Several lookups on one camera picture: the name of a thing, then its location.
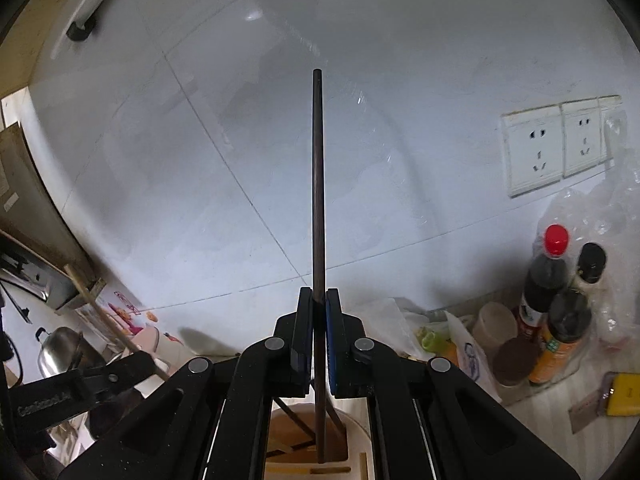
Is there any white and orange seasoning packet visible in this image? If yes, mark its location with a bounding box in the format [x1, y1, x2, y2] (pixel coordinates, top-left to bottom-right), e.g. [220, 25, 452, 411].
[444, 310, 501, 403]

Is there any cream utensil holder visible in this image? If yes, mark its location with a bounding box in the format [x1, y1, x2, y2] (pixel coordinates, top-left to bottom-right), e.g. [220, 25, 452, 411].
[262, 399, 388, 480]

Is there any beige-lidded jar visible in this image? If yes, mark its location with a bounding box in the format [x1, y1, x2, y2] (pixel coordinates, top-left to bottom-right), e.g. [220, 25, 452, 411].
[471, 301, 518, 356]

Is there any brown-lidded jar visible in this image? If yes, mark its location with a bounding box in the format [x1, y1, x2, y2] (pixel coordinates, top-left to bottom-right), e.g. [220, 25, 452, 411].
[492, 337, 541, 388]

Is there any clear plastic bag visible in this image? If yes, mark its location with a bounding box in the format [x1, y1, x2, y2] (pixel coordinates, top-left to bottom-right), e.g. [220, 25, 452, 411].
[535, 150, 640, 356]

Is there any dark wooden chopstick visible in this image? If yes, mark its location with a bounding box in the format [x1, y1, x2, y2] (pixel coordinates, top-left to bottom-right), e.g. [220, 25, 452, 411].
[327, 399, 348, 433]
[277, 399, 315, 438]
[312, 69, 328, 463]

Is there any colourful cartoon wall sticker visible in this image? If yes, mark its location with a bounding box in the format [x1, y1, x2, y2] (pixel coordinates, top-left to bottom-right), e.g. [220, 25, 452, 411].
[75, 280, 161, 346]

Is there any green plastic packet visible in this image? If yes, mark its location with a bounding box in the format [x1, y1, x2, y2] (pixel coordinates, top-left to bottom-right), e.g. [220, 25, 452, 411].
[419, 326, 448, 356]

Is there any white wall socket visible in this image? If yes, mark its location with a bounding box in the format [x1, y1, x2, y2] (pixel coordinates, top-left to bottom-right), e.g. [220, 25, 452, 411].
[560, 99, 608, 178]
[597, 95, 628, 161]
[501, 105, 566, 198]

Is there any red-capped dark sauce bottle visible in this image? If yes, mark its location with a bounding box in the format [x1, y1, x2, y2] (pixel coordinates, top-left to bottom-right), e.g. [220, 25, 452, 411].
[517, 224, 571, 333]

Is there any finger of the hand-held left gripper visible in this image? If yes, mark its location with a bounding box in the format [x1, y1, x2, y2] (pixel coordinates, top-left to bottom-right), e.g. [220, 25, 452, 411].
[81, 350, 156, 399]

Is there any brown card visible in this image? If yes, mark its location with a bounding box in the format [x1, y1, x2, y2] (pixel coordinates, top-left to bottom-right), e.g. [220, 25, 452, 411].
[568, 390, 608, 433]

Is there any black-capped sauce bottle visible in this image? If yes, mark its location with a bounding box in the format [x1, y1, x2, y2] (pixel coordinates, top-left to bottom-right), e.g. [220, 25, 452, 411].
[570, 242, 608, 293]

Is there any orange-label dark sauce bottle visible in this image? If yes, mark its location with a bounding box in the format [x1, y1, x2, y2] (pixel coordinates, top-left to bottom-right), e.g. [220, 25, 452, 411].
[529, 287, 593, 386]

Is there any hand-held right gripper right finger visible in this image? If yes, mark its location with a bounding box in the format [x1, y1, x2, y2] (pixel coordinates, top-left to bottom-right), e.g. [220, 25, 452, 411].
[325, 288, 583, 480]

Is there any pink and cream electric kettle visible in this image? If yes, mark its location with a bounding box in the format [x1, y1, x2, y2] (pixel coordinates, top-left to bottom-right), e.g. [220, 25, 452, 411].
[131, 325, 185, 396]

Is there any yellow phone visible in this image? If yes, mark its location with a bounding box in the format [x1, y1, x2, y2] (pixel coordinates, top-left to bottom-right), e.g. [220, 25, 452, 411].
[602, 371, 640, 418]

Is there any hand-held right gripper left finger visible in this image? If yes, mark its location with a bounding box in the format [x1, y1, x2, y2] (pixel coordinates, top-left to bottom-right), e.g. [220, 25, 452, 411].
[57, 287, 317, 480]

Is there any white plastic bag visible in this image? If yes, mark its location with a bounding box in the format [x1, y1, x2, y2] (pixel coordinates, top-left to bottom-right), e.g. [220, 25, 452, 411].
[360, 297, 431, 356]

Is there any clear plastic organizer tray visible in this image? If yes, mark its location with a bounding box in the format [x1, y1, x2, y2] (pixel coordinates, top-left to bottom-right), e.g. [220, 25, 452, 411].
[440, 305, 596, 407]

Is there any range hood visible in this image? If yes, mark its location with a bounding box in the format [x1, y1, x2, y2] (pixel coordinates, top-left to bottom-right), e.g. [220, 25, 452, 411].
[0, 122, 101, 311]

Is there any silver cooking pot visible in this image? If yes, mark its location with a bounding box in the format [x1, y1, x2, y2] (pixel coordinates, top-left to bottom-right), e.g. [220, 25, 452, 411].
[35, 326, 87, 380]

